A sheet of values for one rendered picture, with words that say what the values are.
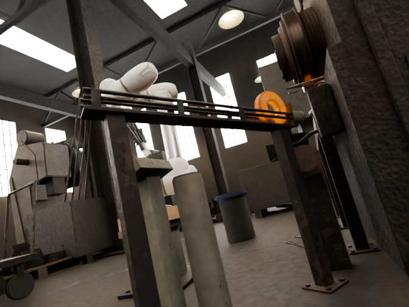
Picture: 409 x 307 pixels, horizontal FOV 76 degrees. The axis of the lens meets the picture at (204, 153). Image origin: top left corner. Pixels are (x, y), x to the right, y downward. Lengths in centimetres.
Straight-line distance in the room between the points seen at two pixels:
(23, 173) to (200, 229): 592
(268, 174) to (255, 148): 795
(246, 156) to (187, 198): 1100
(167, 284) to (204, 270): 15
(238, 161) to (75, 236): 923
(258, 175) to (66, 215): 267
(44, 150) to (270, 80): 465
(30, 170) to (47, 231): 257
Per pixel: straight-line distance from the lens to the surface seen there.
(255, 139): 1194
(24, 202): 663
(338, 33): 124
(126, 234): 70
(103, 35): 1196
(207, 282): 102
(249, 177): 400
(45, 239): 424
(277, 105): 116
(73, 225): 378
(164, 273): 106
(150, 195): 104
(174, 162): 162
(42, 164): 631
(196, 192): 99
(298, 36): 153
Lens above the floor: 40
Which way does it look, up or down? 10 degrees up
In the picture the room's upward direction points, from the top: 14 degrees counter-clockwise
